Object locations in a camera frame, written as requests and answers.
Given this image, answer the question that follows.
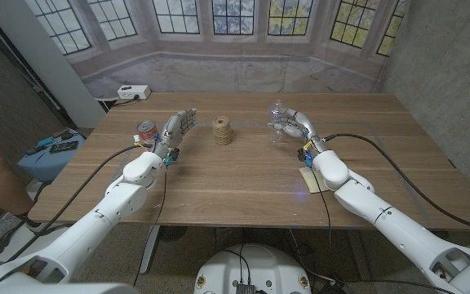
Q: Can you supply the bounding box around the black round fan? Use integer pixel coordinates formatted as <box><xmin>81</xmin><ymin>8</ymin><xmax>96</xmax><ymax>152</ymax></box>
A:
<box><xmin>157</xmin><ymin>225</ymin><xmax>188</xmax><ymax>243</ymax></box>

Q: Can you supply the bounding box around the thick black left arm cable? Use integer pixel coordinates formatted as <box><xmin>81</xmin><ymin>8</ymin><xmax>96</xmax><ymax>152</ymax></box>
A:
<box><xmin>6</xmin><ymin>143</ymin><xmax>142</xmax><ymax>262</ymax></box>

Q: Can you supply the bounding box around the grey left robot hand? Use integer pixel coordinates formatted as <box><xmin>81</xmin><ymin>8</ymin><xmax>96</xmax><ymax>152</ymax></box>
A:
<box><xmin>151</xmin><ymin>107</ymin><xmax>198</xmax><ymax>160</ymax></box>

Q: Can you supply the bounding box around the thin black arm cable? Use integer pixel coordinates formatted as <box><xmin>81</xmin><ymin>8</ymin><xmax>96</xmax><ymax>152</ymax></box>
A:
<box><xmin>132</xmin><ymin>165</ymin><xmax>169</xmax><ymax>288</ymax></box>
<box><xmin>310</xmin><ymin>167</ymin><xmax>333</xmax><ymax>250</ymax></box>

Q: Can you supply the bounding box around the black flat device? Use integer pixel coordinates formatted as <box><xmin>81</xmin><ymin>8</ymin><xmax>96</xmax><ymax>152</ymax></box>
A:
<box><xmin>49</xmin><ymin>140</ymin><xmax>79</xmax><ymax>154</ymax></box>

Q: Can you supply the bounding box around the printed bay window backdrop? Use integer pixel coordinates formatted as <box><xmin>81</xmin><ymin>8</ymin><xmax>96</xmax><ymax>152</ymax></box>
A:
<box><xmin>24</xmin><ymin>0</ymin><xmax>410</xmax><ymax>99</ymax></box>

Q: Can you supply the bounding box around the white wall panel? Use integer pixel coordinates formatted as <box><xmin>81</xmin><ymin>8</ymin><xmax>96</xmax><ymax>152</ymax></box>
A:
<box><xmin>0</xmin><ymin>0</ymin><xmax>108</xmax><ymax>129</ymax></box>

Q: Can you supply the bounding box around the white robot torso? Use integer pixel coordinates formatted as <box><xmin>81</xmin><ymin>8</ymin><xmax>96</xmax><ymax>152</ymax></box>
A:
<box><xmin>193</xmin><ymin>243</ymin><xmax>313</xmax><ymax>294</ymax></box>

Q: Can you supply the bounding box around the yellow sticky note pad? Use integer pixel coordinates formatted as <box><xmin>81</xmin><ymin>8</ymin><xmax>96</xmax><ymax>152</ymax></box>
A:
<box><xmin>299</xmin><ymin>166</ymin><xmax>322</xmax><ymax>194</ymax></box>

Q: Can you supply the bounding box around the jute twine spool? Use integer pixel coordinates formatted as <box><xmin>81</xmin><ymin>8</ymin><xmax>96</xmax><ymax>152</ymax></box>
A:
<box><xmin>211</xmin><ymin>116</ymin><xmax>235</xmax><ymax>146</ymax></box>

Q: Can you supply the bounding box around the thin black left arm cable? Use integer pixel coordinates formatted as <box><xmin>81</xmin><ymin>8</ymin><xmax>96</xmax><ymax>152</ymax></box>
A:
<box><xmin>132</xmin><ymin>165</ymin><xmax>169</xmax><ymax>288</ymax></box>

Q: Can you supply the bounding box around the tin can red label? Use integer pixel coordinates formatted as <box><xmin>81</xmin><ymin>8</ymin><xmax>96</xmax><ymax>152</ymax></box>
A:
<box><xmin>136</xmin><ymin>119</ymin><xmax>158</xmax><ymax>145</ymax></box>

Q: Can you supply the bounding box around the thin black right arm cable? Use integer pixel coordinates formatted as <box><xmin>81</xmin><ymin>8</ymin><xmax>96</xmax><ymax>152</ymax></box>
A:
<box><xmin>310</xmin><ymin>167</ymin><xmax>333</xmax><ymax>250</ymax></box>

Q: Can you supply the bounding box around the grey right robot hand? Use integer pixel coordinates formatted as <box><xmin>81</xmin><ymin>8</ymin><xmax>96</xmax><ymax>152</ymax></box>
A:
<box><xmin>268</xmin><ymin>108</ymin><xmax>330</xmax><ymax>154</ymax></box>

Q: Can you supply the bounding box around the grey table leg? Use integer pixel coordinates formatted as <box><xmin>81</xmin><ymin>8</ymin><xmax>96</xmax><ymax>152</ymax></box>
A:
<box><xmin>344</xmin><ymin>229</ymin><xmax>371</xmax><ymax>282</ymax></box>
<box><xmin>138</xmin><ymin>225</ymin><xmax>162</xmax><ymax>274</ymax></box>

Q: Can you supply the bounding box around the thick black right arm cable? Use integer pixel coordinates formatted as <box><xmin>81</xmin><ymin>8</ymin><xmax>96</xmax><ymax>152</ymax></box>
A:
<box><xmin>323</xmin><ymin>133</ymin><xmax>470</xmax><ymax>238</ymax></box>

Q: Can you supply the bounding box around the blue stool with tools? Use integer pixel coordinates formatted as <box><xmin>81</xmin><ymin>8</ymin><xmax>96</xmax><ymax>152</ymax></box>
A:
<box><xmin>16</xmin><ymin>131</ymin><xmax>86</xmax><ymax>183</ymax></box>

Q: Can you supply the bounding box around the white power strip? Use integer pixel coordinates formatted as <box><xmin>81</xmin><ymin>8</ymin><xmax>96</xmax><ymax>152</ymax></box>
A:
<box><xmin>117</xmin><ymin>84</ymin><xmax>152</xmax><ymax>101</ymax></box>

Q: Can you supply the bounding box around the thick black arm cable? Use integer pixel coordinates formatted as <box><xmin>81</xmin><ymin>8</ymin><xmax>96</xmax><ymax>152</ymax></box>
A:
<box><xmin>323</xmin><ymin>133</ymin><xmax>470</xmax><ymax>238</ymax></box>
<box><xmin>6</xmin><ymin>143</ymin><xmax>142</xmax><ymax>262</ymax></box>

